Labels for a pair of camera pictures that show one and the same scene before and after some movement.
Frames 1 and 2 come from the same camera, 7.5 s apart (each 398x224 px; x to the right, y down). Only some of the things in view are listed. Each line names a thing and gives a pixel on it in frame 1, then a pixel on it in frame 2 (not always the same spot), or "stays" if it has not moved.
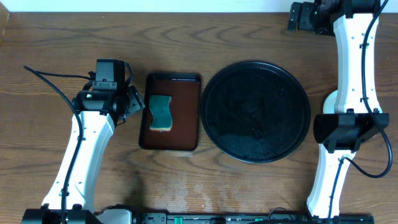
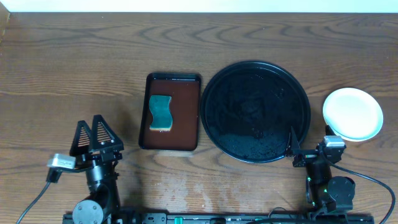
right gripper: (306, 21) -> (304, 157)
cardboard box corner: (4, 20) stays
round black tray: (255, 111) stays
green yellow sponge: (159, 106) stays
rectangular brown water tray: (185, 89) stays
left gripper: (135, 101) -> (99, 154)
